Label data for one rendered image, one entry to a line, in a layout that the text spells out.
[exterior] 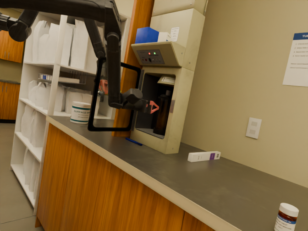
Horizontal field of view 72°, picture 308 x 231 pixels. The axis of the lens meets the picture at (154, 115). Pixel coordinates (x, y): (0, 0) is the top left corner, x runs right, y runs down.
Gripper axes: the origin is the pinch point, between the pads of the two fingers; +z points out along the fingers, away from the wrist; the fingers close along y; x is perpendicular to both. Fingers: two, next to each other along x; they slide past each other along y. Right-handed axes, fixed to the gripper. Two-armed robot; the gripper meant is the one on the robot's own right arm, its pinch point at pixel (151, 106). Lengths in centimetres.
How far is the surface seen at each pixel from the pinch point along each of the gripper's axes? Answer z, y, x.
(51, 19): -2, 209, -79
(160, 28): 3.2, 7.4, -45.4
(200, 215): -26, -58, 26
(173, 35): 3.4, -4.7, -40.0
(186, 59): 5.9, -14.4, -27.8
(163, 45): -7.3, -9.2, -31.6
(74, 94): 2, 116, 5
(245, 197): -3, -61, 24
